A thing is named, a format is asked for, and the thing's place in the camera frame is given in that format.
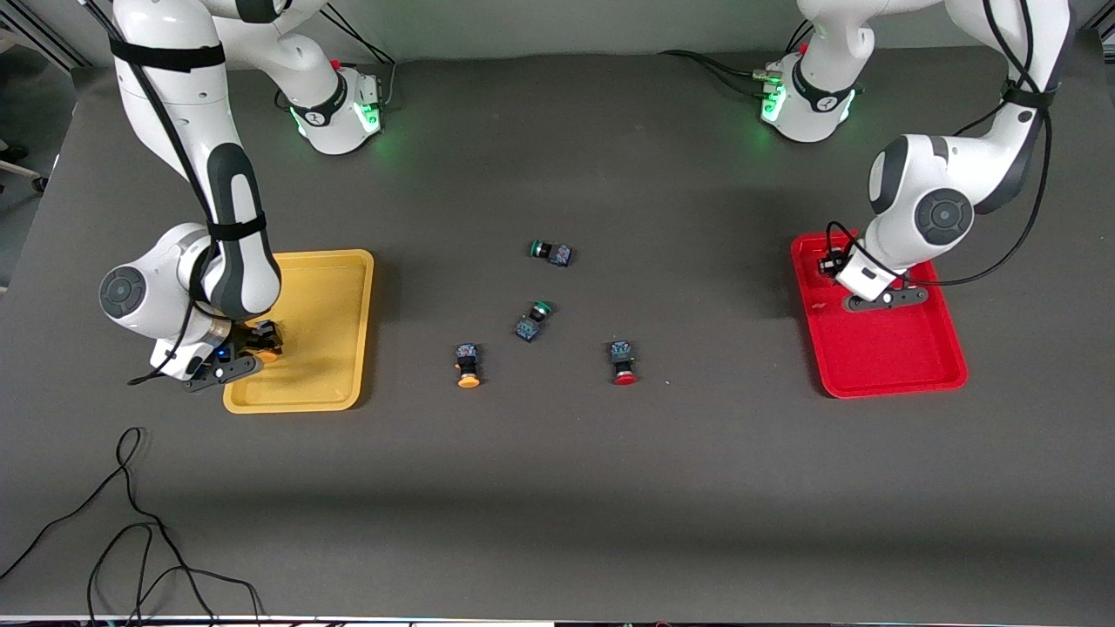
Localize yellow plastic tray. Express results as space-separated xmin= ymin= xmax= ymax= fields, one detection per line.
xmin=223 ymin=249 xmax=375 ymax=414

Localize red plastic tray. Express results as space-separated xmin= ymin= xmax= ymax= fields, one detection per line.
xmin=790 ymin=226 xmax=970 ymax=399

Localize black stand foot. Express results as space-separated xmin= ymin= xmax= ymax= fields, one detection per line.
xmin=0 ymin=144 xmax=49 ymax=194

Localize loose black cable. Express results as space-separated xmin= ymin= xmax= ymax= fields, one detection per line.
xmin=0 ymin=427 xmax=264 ymax=626

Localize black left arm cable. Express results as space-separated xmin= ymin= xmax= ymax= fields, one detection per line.
xmin=823 ymin=0 xmax=1068 ymax=288

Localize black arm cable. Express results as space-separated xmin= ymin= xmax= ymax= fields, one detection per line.
xmin=78 ymin=0 xmax=262 ymax=386
xmin=823 ymin=0 xmax=1068 ymax=288

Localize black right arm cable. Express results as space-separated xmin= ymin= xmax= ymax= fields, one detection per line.
xmin=78 ymin=0 xmax=262 ymax=386

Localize black left arm base cables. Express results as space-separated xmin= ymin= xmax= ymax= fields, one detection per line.
xmin=659 ymin=22 xmax=815 ymax=98

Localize black arm base cables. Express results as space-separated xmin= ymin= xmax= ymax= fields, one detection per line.
xmin=277 ymin=4 xmax=397 ymax=114
xmin=659 ymin=22 xmax=815 ymax=98

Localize black right arm base cables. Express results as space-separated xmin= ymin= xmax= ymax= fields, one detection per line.
xmin=277 ymin=4 xmax=397 ymax=114

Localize aluminium frame rail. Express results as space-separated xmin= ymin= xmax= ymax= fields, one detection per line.
xmin=0 ymin=13 xmax=92 ymax=72

